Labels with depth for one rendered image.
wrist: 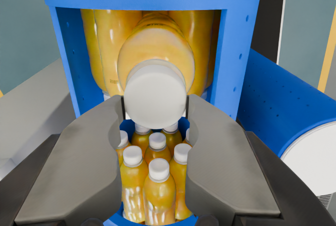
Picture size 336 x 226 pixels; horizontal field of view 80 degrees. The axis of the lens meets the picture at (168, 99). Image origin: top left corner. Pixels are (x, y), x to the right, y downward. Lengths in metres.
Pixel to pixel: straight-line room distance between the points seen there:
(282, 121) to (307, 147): 0.09
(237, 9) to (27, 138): 0.52
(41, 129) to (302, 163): 0.70
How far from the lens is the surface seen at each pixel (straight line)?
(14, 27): 1.72
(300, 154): 0.65
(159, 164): 0.40
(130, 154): 0.43
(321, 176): 0.75
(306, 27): 1.76
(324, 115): 0.65
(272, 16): 1.45
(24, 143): 0.57
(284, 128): 0.65
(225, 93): 0.26
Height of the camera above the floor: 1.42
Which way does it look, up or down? 62 degrees down
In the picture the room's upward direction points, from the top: 175 degrees clockwise
